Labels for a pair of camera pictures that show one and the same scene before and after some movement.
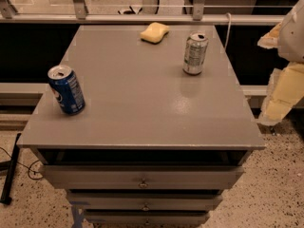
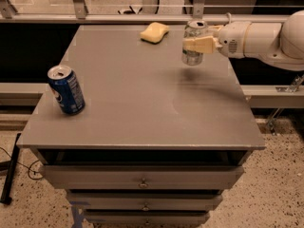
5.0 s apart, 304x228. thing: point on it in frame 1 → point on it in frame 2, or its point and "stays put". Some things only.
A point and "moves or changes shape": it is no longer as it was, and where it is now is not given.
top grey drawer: (142, 177) stays put
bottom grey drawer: (146, 218) stays put
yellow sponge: (155, 32) stays put
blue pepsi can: (66, 88) stays put
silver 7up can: (197, 46) moves or changes shape
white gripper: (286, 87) → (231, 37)
